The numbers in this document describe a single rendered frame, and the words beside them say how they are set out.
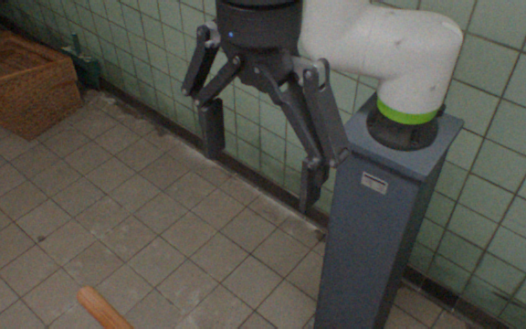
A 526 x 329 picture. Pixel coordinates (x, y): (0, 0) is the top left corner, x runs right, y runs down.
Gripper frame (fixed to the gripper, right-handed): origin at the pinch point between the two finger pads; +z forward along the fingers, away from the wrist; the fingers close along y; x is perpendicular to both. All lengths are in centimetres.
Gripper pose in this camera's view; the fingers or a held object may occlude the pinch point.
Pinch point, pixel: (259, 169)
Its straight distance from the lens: 54.7
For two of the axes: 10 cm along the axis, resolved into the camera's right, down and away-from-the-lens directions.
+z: -0.1, 7.5, 6.6
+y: -7.9, -4.1, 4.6
